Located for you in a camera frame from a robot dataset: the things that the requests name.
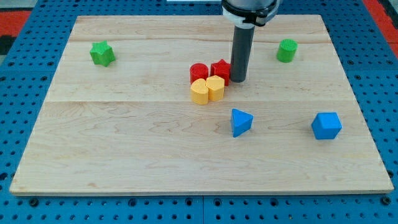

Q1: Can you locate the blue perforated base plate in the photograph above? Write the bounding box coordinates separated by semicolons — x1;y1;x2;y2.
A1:
1;0;397;223

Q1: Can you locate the green star block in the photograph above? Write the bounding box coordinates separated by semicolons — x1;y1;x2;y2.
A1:
90;40;116;67

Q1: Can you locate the red star block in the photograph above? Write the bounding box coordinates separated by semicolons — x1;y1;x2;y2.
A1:
210;59;231;86

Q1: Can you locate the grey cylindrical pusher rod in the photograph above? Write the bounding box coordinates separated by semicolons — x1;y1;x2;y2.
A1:
230;26;255;83

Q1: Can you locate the blue triangle block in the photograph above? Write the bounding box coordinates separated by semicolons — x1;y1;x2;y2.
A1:
230;108;254;138

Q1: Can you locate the yellow heart block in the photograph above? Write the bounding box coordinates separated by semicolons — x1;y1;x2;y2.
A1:
190;78;209;105

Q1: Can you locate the green cylinder block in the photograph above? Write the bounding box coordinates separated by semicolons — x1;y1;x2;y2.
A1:
277;39;298;63

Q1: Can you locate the blue cube block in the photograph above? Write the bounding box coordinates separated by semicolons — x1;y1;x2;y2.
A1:
311;112;342;140

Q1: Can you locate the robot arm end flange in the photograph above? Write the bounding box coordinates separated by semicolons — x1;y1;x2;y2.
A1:
221;0;283;29

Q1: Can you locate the yellow hexagon block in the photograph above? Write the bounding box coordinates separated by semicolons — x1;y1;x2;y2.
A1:
206;75;224;101

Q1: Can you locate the wooden board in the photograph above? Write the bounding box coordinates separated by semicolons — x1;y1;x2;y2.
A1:
9;15;394;196

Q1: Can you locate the red cylinder block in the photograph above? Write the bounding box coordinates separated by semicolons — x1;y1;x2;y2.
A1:
189;63;209;84

